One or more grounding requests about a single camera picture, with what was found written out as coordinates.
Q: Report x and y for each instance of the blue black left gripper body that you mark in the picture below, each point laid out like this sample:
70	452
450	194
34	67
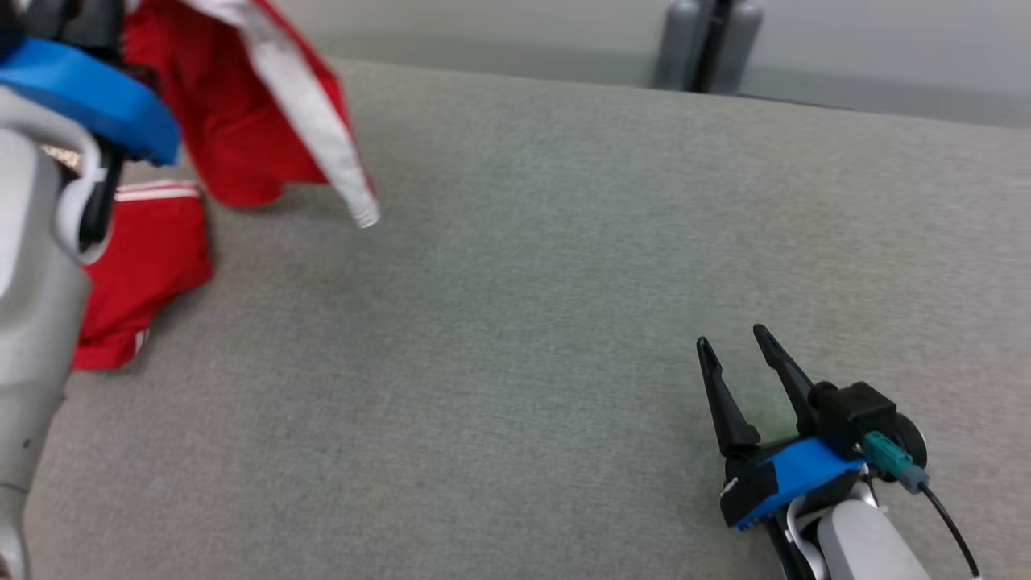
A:
89	89

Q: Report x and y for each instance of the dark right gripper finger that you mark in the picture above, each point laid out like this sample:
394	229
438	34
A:
788	379
729	411

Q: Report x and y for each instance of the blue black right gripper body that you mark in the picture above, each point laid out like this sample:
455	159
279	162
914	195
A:
793	475

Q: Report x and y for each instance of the red and white jersey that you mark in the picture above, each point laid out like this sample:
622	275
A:
233	121

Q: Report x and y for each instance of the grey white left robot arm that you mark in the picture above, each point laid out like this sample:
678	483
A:
32	322

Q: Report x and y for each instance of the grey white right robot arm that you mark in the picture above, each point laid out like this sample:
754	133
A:
862	540

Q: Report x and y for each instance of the folded red garment white stripes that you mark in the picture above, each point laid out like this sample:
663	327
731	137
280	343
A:
149	258

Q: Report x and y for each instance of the grey partition post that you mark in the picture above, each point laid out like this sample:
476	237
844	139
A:
709	40

